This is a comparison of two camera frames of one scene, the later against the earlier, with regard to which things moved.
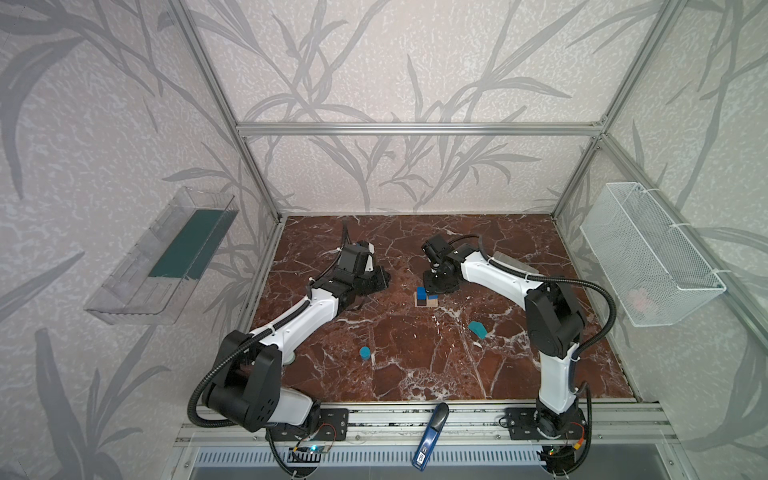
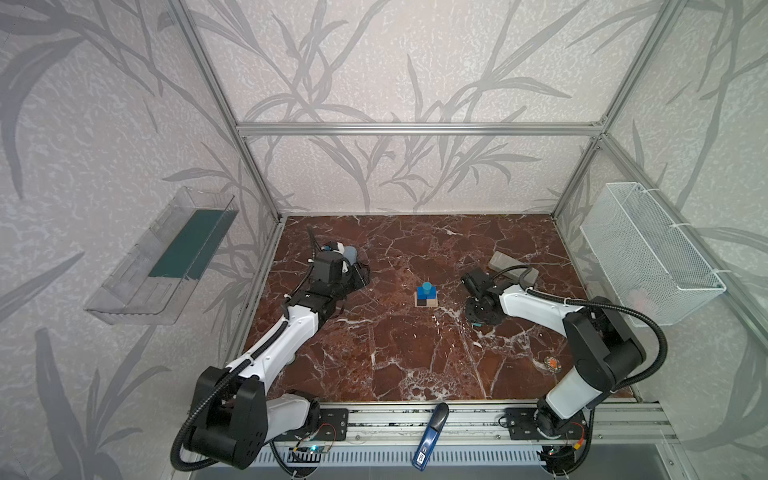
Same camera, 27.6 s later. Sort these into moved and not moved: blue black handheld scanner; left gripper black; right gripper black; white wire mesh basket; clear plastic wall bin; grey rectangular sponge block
Moved: right gripper black; left gripper black
Not moved: grey rectangular sponge block; white wire mesh basket; clear plastic wall bin; blue black handheld scanner
